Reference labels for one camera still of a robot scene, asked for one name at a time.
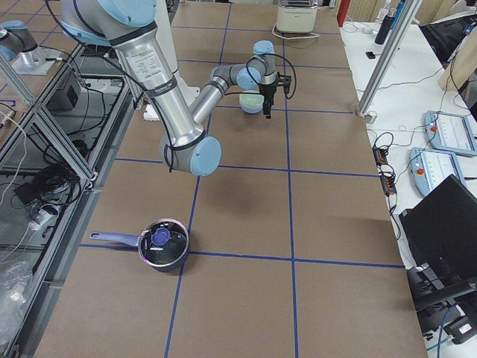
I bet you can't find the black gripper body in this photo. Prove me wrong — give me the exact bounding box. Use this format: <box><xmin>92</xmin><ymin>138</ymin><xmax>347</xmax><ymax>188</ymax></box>
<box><xmin>259</xmin><ymin>84</ymin><xmax>277</xmax><ymax>107</ymax></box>

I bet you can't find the green bowl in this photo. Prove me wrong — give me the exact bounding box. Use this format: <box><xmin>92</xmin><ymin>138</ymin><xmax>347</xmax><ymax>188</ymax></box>
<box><xmin>239</xmin><ymin>90</ymin><xmax>264</xmax><ymax>107</ymax></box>

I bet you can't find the blue bowl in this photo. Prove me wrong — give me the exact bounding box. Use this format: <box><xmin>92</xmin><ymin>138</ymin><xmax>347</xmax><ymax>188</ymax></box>
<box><xmin>241</xmin><ymin>105</ymin><xmax>262</xmax><ymax>114</ymax></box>

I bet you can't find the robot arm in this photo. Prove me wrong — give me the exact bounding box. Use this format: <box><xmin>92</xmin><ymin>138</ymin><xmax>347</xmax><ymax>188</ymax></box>
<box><xmin>61</xmin><ymin>1</ymin><xmax>279</xmax><ymax>176</ymax></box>

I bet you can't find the cream chrome toaster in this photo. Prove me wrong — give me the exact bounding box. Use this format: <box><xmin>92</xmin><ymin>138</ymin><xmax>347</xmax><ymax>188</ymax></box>
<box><xmin>276</xmin><ymin>0</ymin><xmax>319</xmax><ymax>34</ymax></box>

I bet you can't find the black orange power strip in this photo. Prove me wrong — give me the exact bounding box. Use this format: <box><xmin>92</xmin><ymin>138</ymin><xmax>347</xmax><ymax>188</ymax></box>
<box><xmin>372</xmin><ymin>146</ymin><xmax>397</xmax><ymax>197</ymax></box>

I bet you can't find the black water bottle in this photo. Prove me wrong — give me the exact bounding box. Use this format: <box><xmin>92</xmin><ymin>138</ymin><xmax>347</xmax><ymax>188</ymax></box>
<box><xmin>374</xmin><ymin>9</ymin><xmax>396</xmax><ymax>45</ymax></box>

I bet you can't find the blue teach pendant near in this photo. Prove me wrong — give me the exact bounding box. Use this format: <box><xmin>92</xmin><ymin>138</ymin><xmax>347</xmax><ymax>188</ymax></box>
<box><xmin>409</xmin><ymin>147</ymin><xmax>466</xmax><ymax>197</ymax></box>

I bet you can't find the blue teach pendant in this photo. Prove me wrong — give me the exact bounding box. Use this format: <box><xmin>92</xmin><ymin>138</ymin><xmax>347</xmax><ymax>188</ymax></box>
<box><xmin>409</xmin><ymin>147</ymin><xmax>466</xmax><ymax>197</ymax></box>
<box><xmin>423</xmin><ymin>111</ymin><xmax>476</xmax><ymax>157</ymax></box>

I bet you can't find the dark blue saucepan with lid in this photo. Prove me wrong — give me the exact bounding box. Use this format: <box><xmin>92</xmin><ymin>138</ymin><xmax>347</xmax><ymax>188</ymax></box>
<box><xmin>89</xmin><ymin>219</ymin><xmax>190</xmax><ymax>272</ymax></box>

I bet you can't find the blue teach pendant far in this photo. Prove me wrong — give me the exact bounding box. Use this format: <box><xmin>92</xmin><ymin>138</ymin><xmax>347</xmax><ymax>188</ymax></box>
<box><xmin>423</xmin><ymin>111</ymin><xmax>476</xmax><ymax>157</ymax></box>

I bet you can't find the black monitor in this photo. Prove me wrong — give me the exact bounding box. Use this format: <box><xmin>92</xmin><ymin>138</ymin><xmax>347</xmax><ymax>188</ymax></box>
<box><xmin>399</xmin><ymin>175</ymin><xmax>476</xmax><ymax>279</ymax></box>

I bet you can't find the clear plastic bag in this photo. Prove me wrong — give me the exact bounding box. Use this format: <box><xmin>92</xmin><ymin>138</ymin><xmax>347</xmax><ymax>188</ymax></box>
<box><xmin>1</xmin><ymin>260</ymin><xmax>33</xmax><ymax>344</ymax></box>

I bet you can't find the white toaster power cord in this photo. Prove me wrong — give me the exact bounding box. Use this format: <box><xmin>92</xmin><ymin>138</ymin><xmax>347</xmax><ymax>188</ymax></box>
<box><xmin>271</xmin><ymin>22</ymin><xmax>321</xmax><ymax>40</ymax></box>

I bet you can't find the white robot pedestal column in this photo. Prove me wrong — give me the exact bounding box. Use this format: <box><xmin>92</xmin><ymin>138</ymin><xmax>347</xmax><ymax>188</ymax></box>
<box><xmin>154</xmin><ymin>0</ymin><xmax>200</xmax><ymax>106</ymax></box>

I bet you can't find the aluminium frame post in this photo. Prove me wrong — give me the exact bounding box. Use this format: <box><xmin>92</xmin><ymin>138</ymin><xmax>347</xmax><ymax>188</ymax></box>
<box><xmin>356</xmin><ymin>0</ymin><xmax>422</xmax><ymax>124</ymax></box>

